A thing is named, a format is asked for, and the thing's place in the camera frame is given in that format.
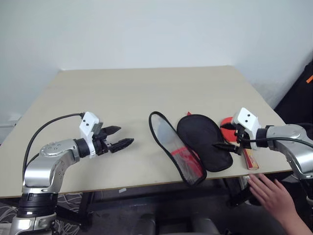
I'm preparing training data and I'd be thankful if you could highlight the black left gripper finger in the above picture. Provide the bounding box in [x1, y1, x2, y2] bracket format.
[104, 125, 122, 136]
[110, 138, 135, 154]

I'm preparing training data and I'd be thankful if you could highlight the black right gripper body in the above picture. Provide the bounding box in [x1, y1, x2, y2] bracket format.
[233, 123, 252, 157]

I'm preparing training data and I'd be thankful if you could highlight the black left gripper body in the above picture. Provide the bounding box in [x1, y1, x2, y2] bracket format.
[91, 122, 114, 156]

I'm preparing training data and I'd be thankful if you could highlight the red table tennis paddle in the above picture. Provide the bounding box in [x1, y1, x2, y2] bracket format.
[220, 117, 261, 170]

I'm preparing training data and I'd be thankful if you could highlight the black zipper pouch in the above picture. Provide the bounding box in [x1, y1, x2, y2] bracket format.
[148, 111, 234, 188]

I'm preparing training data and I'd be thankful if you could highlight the person's bare hand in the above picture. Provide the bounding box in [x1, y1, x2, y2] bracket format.
[247, 173, 306, 231]

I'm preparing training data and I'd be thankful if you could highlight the black bag with orange tag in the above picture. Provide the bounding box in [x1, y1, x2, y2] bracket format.
[273, 57, 313, 128]

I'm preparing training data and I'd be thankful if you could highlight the grey rounded robot leg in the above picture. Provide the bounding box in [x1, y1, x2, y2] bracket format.
[190, 217, 221, 235]

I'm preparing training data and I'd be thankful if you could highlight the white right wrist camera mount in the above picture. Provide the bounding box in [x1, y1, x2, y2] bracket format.
[231, 107, 262, 150]

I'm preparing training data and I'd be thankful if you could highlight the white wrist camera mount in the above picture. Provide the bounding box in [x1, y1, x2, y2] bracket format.
[79, 112, 104, 159]
[231, 107, 262, 150]

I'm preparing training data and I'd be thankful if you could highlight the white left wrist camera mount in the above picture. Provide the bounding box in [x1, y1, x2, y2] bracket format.
[79, 112, 104, 159]

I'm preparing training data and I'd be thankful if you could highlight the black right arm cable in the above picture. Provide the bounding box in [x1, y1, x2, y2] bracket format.
[234, 132, 313, 148]

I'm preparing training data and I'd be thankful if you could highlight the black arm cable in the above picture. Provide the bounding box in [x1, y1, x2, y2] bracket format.
[22, 112, 86, 177]
[234, 132, 313, 148]

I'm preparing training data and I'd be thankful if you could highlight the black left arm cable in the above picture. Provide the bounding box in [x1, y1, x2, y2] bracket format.
[22, 112, 86, 177]

